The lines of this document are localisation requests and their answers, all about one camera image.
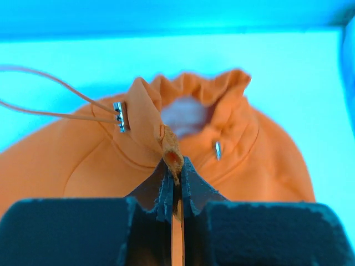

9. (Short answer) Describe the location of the light blue zip jacket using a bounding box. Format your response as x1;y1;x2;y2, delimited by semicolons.
339;17;354;119

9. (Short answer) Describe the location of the orange zip jacket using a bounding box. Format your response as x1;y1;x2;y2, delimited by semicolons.
0;65;316;266

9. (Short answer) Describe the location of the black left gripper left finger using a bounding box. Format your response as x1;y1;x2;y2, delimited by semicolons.
1;162;173;265

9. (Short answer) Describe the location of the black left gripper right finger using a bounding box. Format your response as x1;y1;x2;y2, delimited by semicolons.
181;159;354;266

